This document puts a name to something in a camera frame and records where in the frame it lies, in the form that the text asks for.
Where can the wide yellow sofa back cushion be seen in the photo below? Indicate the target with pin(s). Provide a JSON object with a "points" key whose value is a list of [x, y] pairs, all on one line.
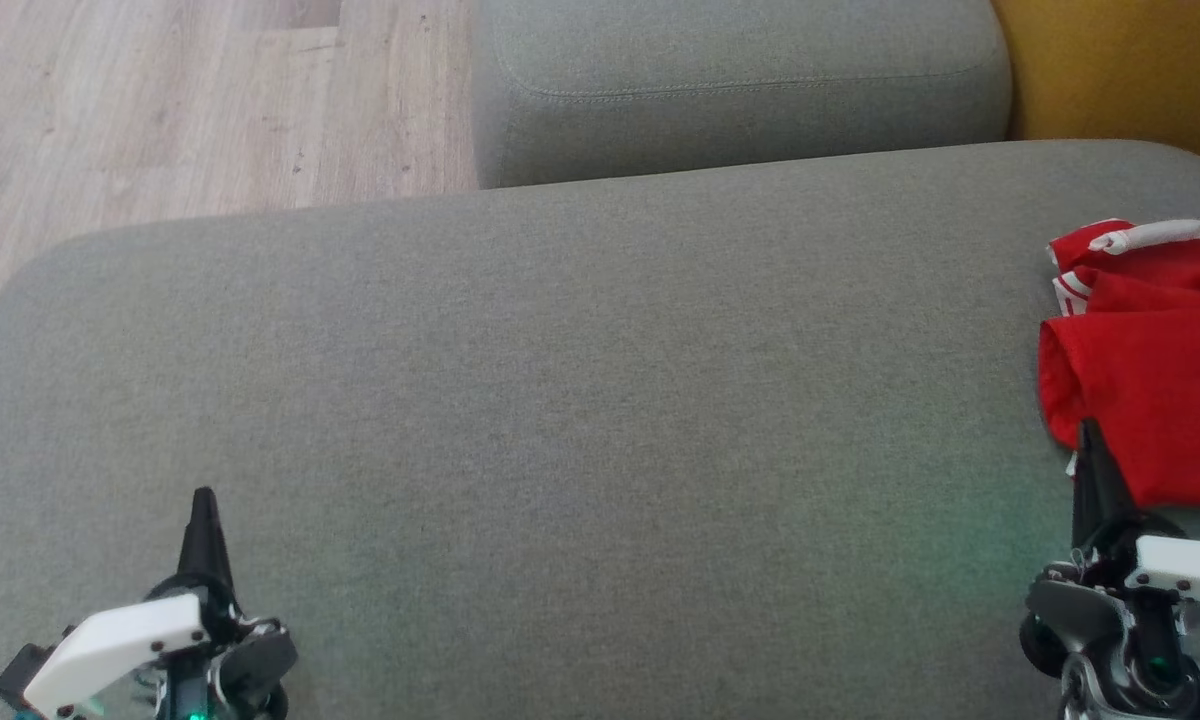
{"points": [[1120, 70]]}

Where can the small grey sofa seat cushion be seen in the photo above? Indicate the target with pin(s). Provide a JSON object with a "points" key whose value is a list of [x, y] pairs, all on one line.
{"points": [[740, 90]]}

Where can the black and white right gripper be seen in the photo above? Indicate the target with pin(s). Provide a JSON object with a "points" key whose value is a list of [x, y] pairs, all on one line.
{"points": [[1150, 620]]}

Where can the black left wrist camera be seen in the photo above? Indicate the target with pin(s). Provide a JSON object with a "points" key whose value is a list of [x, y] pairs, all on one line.
{"points": [[22, 675]]}

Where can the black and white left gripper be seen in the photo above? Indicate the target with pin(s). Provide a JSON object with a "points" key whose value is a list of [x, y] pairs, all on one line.
{"points": [[130, 640]]}

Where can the red shorts with white waistband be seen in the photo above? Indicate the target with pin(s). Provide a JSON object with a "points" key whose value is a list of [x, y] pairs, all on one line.
{"points": [[1160, 255]]}

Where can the red shirt with white panel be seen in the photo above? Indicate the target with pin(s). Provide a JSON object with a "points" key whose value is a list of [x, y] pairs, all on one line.
{"points": [[1160, 400]]}

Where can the large grey sofa seat cushion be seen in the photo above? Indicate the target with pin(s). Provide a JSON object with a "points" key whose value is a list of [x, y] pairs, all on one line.
{"points": [[560, 450]]}

